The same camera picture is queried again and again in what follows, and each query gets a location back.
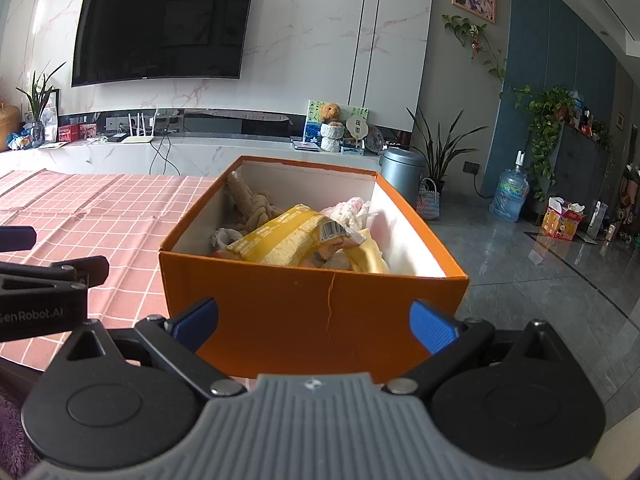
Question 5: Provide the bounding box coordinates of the white round fan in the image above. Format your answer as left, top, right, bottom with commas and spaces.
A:
346, 114, 371, 153

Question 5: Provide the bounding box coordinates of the brown knotted rope towel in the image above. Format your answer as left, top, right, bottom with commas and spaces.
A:
225, 171, 286, 233

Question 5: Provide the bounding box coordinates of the grey metal trash can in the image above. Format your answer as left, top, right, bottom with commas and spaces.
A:
379, 146, 427, 206

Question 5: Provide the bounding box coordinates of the black television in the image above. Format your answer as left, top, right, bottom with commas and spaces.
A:
71, 0, 257, 88

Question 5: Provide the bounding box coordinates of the pink checked tablecloth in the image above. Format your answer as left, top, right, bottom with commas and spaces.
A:
0, 170, 221, 371

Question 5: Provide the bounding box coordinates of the bronze vase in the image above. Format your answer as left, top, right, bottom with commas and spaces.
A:
0, 102, 21, 153

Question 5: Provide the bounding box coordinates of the yellow snack packet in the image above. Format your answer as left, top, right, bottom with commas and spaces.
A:
225, 203, 368, 266

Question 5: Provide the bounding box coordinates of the white router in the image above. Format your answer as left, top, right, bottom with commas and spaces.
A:
122, 112, 153, 143

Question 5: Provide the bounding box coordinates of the trailing green plant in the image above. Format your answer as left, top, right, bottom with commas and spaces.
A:
500, 85, 576, 201

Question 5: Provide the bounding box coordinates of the clear plastic bag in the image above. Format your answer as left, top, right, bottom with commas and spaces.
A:
320, 196, 373, 231

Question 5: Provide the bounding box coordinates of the woven basket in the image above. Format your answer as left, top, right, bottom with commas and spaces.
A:
415, 177, 442, 221

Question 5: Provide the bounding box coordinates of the tall leafy potted plant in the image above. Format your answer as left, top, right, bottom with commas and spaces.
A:
406, 107, 488, 196

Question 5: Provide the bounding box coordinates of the hanging ivy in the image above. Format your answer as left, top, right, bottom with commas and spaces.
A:
442, 14, 508, 83

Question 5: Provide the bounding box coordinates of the white marble TV cabinet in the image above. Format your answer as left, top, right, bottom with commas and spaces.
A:
0, 135, 383, 181

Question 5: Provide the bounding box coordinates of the white fluffy cloth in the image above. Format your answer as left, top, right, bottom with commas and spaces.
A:
212, 227, 246, 251

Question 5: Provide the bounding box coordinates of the crochet toys display box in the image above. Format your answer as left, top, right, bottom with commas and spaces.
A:
304, 100, 370, 148

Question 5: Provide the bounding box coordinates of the orange cardboard box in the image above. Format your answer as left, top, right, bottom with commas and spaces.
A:
159, 156, 470, 380

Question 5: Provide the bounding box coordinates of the black photo frame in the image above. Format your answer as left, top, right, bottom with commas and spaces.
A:
42, 89, 61, 143

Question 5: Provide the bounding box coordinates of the plant in glass vase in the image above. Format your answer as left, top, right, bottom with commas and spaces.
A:
16, 62, 67, 148

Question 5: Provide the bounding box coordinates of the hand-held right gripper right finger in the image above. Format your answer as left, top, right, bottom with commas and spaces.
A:
384, 299, 571, 401

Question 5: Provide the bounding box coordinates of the black cable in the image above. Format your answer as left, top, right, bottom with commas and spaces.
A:
150, 135, 173, 176

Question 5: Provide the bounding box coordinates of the dark cabinet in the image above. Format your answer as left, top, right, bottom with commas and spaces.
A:
547, 120, 616, 216

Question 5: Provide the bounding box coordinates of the blue water bottle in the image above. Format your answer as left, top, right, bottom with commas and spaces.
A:
489, 150, 530, 223

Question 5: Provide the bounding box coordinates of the yellow cloth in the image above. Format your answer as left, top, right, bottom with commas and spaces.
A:
345, 227, 391, 275

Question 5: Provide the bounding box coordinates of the purple fuzzy cloth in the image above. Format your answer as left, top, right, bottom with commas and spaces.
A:
0, 392, 38, 480

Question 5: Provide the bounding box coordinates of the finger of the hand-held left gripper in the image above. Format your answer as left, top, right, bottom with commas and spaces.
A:
0, 226, 37, 253
0, 256, 110, 290

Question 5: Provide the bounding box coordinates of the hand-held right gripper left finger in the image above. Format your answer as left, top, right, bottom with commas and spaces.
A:
60, 296, 247, 402

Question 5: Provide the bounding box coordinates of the teddy bear on stand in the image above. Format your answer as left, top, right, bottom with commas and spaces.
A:
320, 124, 345, 152

